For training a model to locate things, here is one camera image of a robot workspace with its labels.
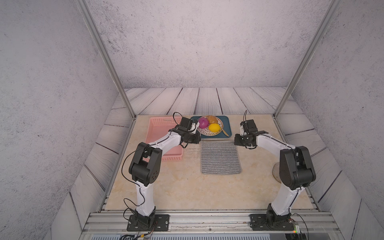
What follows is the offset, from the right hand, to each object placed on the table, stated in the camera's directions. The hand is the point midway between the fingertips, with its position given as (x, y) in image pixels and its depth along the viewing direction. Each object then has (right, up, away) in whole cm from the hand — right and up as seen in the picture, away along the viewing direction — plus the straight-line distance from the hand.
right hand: (237, 139), depth 97 cm
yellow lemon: (-13, +8, +11) cm, 19 cm away
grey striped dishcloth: (-11, -11, -1) cm, 16 cm away
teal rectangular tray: (-3, +13, +21) cm, 25 cm away
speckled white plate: (-18, +4, +13) cm, 23 cm away
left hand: (-22, +1, -2) cm, 22 cm away
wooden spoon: (-5, +4, +13) cm, 15 cm away
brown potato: (-15, +14, +14) cm, 25 cm away
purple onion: (-21, +11, +11) cm, 26 cm away
